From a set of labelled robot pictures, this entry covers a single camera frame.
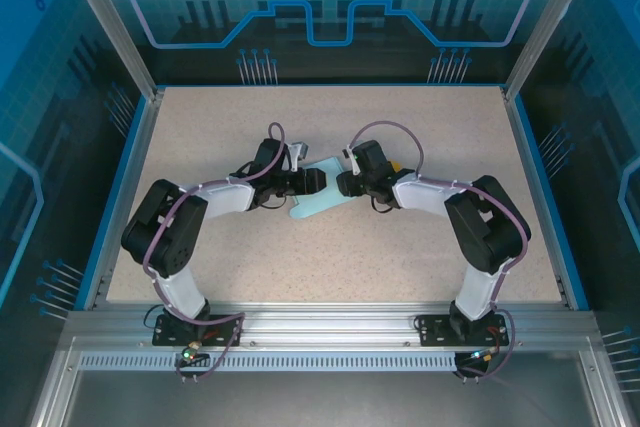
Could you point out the light blue paper box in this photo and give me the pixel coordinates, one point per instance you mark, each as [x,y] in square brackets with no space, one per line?
[312,207]

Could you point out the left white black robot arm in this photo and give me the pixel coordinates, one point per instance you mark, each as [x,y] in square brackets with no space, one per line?
[220,197]

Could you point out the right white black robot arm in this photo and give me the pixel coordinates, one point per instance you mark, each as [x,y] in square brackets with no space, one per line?
[430,192]

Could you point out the small connector with green light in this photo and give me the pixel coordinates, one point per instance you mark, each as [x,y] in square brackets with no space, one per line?
[189,354]
[482,354]

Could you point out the aluminium side rail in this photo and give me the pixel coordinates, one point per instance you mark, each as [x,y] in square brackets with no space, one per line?
[137,147]
[562,292]

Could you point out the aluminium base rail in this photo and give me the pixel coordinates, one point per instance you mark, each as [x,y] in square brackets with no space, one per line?
[325,322]

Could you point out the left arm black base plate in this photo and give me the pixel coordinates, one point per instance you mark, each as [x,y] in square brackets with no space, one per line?
[225,329]

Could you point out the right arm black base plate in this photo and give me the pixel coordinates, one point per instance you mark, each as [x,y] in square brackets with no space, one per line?
[430,332]

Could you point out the aluminium frame post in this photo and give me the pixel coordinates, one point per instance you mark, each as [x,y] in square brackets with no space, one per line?
[115,22]
[550,22]

